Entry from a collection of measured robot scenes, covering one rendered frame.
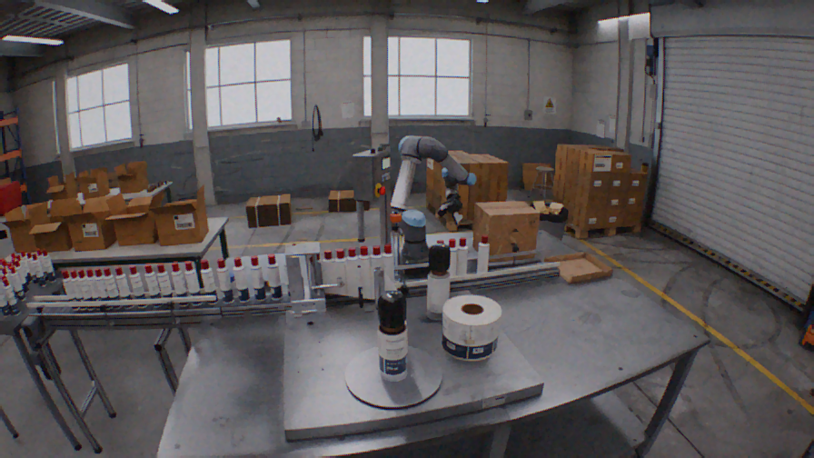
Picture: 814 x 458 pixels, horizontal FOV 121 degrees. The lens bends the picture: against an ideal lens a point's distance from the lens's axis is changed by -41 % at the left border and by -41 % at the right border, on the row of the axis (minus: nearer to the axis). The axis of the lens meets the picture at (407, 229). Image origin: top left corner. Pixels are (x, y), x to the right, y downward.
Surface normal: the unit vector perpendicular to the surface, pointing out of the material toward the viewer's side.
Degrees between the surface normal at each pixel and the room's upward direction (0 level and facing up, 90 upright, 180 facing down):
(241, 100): 90
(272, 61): 90
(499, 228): 90
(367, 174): 90
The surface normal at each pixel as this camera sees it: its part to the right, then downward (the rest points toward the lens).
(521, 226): 0.16, 0.33
